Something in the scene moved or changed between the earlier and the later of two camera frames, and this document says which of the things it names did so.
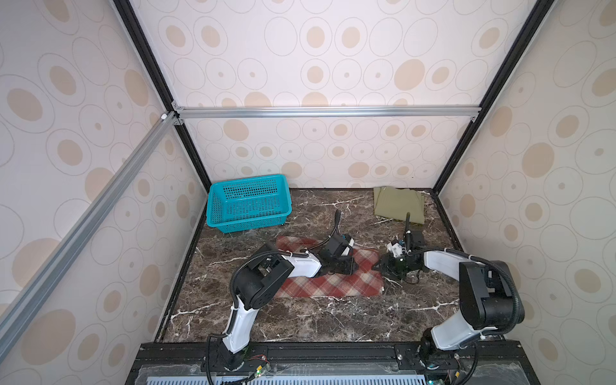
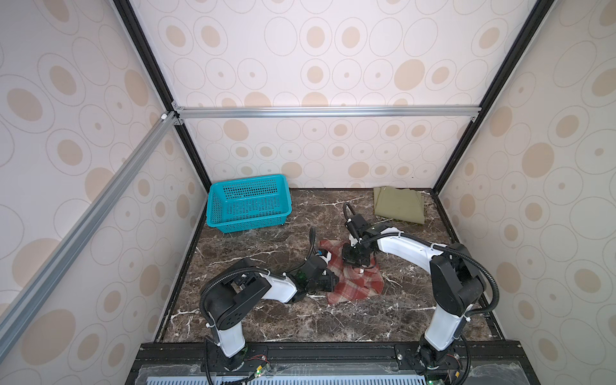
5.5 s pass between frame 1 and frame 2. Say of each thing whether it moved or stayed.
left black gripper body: moved
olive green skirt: stayed
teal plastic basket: stayed
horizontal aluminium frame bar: stayed
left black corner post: stayed
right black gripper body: moved
